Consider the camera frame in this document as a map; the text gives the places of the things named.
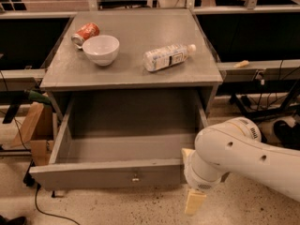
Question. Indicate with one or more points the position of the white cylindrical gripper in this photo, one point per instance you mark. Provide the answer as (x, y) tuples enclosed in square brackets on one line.
[(197, 179)]

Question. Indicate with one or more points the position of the grey top drawer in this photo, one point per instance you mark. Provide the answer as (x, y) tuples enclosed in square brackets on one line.
[(123, 138)]

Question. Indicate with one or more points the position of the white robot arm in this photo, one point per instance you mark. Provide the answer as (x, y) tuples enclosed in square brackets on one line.
[(235, 146)]

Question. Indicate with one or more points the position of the grey drawer cabinet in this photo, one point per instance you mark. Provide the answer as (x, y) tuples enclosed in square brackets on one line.
[(139, 30)]

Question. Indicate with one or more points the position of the small yellow foam piece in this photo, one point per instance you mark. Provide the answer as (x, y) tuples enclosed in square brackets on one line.
[(241, 64)]

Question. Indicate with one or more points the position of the clear plastic water bottle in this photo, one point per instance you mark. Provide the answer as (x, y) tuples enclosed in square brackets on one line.
[(167, 56)]

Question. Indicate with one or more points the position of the brown cardboard box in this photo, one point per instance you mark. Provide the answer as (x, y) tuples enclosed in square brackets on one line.
[(36, 133)]

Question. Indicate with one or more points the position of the black shoe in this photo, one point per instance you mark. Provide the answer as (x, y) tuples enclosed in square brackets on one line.
[(14, 221)]

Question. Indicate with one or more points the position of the white ceramic bowl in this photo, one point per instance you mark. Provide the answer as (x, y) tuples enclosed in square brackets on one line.
[(102, 50)]

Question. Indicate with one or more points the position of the red soda can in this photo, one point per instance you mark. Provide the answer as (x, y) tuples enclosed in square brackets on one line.
[(87, 31)]

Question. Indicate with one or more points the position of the green handled grabber stick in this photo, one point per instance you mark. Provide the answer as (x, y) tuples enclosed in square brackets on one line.
[(36, 97)]

